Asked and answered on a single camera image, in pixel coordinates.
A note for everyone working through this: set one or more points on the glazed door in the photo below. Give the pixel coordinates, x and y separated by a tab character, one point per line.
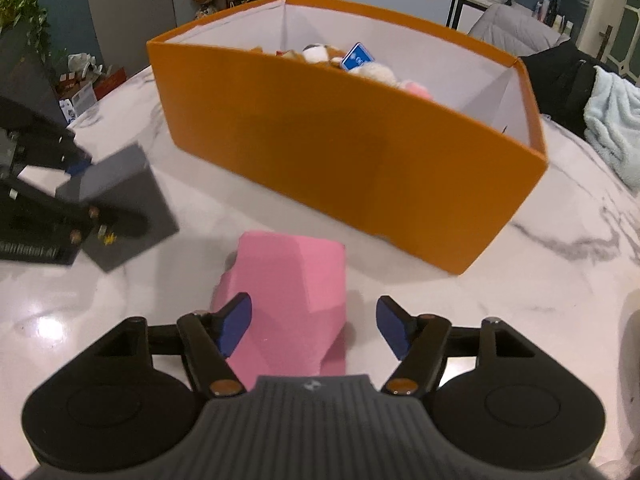
627	40

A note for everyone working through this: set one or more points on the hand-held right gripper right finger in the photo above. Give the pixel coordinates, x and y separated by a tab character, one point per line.
392	330

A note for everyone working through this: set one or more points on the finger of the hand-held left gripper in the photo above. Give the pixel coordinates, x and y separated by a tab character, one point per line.
115	220
45	140

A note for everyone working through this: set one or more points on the light blue fleece blanket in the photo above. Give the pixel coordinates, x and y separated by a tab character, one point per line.
615	120

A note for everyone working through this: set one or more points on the white vanity cabinet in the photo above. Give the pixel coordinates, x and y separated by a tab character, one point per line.
462	7

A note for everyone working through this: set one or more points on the cream bottle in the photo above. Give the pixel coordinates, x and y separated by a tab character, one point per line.
559	20

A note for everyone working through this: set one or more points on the white and blue carton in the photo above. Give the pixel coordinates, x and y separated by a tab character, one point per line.
77	102

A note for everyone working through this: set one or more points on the red box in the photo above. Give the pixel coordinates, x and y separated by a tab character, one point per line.
110	84

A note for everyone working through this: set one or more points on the brown and white plush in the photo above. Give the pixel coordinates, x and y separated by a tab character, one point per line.
317	53

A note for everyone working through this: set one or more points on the grey quilted chair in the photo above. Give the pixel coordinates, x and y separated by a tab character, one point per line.
505	27

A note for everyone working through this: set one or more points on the grey box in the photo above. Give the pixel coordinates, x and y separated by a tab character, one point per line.
135	180

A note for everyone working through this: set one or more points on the blue card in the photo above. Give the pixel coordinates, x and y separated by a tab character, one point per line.
357	56

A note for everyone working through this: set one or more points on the pink faceted box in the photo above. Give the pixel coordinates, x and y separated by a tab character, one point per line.
290	280

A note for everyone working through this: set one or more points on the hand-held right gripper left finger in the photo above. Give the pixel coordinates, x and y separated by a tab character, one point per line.
235	320

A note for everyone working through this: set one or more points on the orange storage box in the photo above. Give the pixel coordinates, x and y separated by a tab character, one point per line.
325	160

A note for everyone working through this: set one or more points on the green potted plant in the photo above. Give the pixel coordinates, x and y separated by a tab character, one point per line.
20	5

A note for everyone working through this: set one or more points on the cream and pink bunny plush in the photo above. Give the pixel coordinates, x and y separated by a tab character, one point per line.
375	74

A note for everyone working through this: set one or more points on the black jacket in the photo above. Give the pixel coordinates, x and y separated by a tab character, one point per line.
560	85

